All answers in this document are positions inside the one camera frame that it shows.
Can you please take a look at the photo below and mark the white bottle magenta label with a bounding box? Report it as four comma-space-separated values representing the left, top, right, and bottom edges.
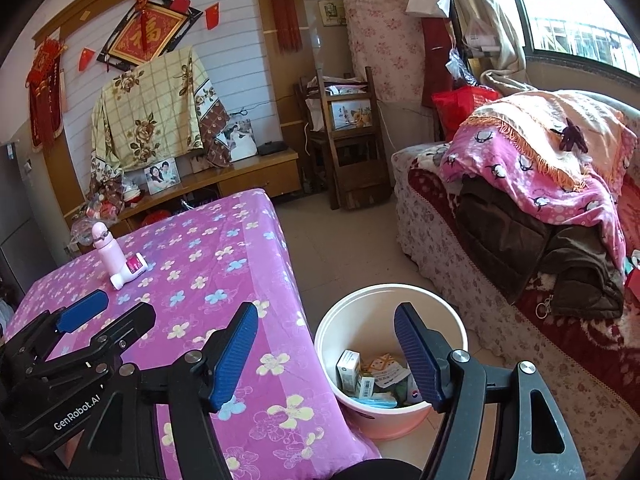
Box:
109, 255, 148, 291

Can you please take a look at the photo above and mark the beige curtain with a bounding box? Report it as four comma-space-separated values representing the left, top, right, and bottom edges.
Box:
440, 0, 528, 91

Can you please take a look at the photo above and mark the couple photo frame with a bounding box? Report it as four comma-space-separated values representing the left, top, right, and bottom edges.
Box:
144, 157, 181, 196

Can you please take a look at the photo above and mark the plastic bag of items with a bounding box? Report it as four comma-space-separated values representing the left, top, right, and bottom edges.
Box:
70, 190, 126, 251

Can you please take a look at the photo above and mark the yellow checked floral cloth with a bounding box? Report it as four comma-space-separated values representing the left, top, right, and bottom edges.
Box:
89, 45, 233, 201

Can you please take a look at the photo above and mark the framed fruit picture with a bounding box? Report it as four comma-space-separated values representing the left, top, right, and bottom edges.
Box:
327, 100, 376, 131

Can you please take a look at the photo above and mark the pink water bottle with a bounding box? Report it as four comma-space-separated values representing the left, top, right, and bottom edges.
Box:
91, 222, 125, 281

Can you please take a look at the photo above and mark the grey cabinet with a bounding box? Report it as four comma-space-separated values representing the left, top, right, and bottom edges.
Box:
0, 140, 58, 301

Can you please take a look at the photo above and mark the wedding photo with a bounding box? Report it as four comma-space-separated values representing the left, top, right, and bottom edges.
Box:
222, 119, 258, 163

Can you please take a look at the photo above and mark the floral covered mattress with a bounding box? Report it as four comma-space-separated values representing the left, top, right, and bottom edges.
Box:
340, 0, 438, 103

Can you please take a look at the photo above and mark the dark red hanging cloth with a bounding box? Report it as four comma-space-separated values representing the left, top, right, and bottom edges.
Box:
421, 15, 456, 108

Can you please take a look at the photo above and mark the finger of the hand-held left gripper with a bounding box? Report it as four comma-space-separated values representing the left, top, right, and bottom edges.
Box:
7, 290, 111, 361
30, 301, 157, 386

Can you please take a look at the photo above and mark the white orange printed pouch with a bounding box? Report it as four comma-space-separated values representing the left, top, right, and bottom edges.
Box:
362, 352, 412, 386

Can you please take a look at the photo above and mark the white cable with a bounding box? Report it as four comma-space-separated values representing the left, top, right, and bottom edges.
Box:
375, 100, 396, 171

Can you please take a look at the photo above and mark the red plastic bag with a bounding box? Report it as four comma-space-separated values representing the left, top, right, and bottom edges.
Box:
431, 86, 503, 141

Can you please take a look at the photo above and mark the red hanging decoration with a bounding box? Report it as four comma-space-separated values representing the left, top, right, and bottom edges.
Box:
25, 37, 68, 153

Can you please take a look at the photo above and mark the clear plastic bag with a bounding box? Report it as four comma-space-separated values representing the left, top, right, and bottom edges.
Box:
446, 49, 476, 86

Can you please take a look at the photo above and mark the dark flower hair clip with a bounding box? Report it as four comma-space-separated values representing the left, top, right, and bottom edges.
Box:
550, 117, 591, 153

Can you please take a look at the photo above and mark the blue face mask pack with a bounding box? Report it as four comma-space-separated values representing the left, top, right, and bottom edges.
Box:
350, 392, 401, 409

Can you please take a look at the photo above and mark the dark wooden chair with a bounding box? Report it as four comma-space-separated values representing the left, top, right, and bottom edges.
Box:
292, 66, 392, 211

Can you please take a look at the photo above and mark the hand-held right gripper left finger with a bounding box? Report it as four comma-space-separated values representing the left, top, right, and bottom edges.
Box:
80, 301, 261, 480

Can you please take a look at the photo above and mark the floral covered sofa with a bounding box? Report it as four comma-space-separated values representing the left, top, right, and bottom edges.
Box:
390, 90, 640, 480

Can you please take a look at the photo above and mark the peach fringed blanket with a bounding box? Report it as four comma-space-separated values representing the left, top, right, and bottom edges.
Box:
467, 89, 638, 191

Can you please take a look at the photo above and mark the pink printed blanket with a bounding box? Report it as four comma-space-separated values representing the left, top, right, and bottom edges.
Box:
437, 120, 628, 281

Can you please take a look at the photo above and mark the window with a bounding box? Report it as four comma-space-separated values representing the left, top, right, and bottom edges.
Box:
502, 0, 640, 78

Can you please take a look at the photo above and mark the white paper bag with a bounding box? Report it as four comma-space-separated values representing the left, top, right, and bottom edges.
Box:
405, 0, 453, 18

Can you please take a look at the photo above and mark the cream plastic bin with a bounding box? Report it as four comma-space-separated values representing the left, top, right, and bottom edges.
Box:
314, 284, 470, 441

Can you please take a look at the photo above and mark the brown jacket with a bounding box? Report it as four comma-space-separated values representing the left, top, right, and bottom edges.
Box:
452, 175, 626, 318

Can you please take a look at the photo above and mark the wooden cabinet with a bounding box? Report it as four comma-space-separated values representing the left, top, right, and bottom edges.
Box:
65, 147, 301, 241

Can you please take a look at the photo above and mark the red gold framed picture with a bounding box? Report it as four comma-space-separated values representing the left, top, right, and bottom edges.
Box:
97, 0, 203, 68

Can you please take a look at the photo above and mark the small framed wall picture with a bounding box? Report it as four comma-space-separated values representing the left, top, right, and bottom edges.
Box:
318, 0, 347, 27

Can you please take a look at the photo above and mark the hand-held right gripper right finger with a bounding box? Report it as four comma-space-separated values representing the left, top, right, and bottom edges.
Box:
393, 301, 586, 480

